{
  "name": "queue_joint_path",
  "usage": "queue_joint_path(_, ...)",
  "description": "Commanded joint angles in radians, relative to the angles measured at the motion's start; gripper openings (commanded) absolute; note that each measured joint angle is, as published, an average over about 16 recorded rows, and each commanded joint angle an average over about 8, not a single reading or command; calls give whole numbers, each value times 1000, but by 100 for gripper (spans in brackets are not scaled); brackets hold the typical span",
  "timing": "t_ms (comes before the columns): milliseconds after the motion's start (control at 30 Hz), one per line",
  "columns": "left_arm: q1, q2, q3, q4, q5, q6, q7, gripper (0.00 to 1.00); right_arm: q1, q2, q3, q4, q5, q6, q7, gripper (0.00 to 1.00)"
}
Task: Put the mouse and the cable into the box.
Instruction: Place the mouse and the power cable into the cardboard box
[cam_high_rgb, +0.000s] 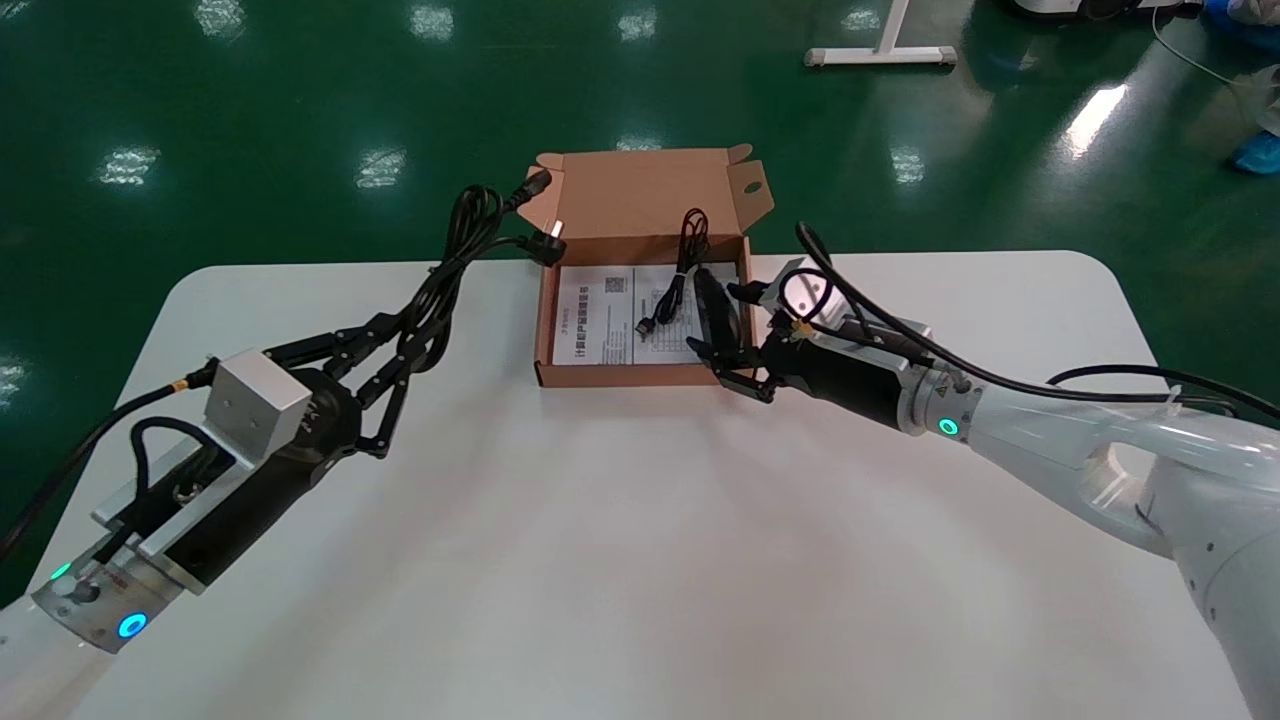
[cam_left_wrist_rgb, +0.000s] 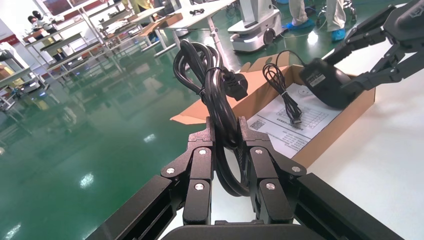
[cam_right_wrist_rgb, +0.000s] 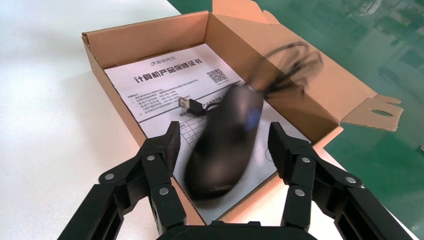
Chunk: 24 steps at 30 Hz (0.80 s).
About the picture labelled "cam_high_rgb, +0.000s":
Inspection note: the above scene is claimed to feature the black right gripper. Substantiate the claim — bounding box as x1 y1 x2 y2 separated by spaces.
688 282 917 432

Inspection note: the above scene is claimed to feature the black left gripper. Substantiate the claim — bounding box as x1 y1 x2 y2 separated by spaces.
165 312 451 589

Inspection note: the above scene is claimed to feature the black USB cable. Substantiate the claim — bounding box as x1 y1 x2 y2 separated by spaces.
636 207 751 366

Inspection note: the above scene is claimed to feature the black power cord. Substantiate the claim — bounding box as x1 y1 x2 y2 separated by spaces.
400 170 569 376

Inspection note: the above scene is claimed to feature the brown cardboard storage box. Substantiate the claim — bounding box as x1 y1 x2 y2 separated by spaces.
517 145 776 388

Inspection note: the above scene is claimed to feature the white printed paper manual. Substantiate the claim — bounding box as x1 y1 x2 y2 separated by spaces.
553 263 746 366

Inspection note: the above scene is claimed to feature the white black machine base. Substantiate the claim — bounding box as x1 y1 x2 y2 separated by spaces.
1005 0 1206 21

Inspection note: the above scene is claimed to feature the white coverall leg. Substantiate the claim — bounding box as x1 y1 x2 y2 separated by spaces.
1228 0 1280 143

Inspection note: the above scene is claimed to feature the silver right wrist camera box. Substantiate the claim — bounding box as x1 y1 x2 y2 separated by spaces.
765 257 936 376

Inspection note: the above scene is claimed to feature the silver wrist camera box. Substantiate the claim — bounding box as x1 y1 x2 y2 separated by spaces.
765 257 936 376
92 350 313 598

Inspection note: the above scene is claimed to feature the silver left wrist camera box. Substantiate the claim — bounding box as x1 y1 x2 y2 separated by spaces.
92 350 313 598

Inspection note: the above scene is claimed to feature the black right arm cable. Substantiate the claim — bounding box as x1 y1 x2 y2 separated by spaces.
775 222 1280 421

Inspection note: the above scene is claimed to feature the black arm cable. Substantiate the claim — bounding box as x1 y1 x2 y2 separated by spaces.
0 362 236 561
775 222 1280 421

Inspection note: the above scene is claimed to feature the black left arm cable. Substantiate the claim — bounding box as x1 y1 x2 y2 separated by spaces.
0 362 236 561

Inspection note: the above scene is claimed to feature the white metal table frame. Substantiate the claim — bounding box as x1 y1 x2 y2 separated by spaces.
804 0 958 69

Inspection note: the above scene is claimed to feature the thin white floor cable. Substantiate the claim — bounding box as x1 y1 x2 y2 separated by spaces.
1150 8 1246 87

